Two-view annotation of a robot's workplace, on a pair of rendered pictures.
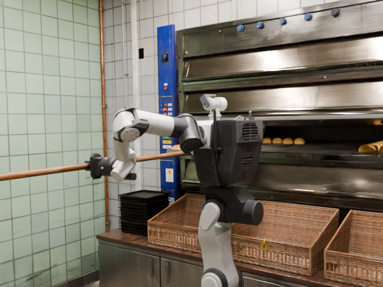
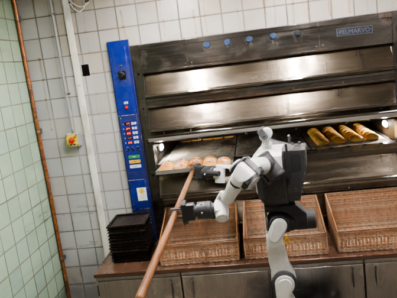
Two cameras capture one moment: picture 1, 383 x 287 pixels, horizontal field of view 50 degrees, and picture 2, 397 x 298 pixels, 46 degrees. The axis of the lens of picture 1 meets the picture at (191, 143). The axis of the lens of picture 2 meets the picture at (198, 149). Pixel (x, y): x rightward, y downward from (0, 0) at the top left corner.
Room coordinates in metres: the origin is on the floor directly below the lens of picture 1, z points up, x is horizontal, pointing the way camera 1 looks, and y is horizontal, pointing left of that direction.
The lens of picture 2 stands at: (-0.03, 1.45, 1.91)
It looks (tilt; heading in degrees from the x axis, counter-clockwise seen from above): 10 degrees down; 331
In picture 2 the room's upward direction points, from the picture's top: 7 degrees counter-clockwise
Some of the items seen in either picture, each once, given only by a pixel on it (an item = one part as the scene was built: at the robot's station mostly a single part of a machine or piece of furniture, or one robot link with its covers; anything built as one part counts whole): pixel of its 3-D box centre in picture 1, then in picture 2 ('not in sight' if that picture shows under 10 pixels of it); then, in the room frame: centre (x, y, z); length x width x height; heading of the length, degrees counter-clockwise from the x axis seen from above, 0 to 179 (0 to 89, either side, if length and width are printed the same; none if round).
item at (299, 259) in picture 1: (281, 233); (282, 225); (2.46, -0.53, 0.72); 0.56 x 0.49 x 0.28; 53
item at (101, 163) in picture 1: (102, 166); (194, 211); (1.95, 0.42, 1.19); 0.12 x 0.10 x 0.13; 54
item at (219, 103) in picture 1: (215, 106); (266, 136); (2.02, -0.12, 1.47); 0.10 x 0.07 x 0.09; 136
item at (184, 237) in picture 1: (200, 220); (200, 232); (2.81, -0.05, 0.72); 0.56 x 0.49 x 0.28; 55
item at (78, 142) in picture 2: not in sight; (73, 139); (3.53, 0.56, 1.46); 0.10 x 0.07 x 0.10; 54
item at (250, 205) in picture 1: (232, 204); (289, 215); (1.96, -0.19, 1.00); 0.28 x 0.13 x 0.18; 54
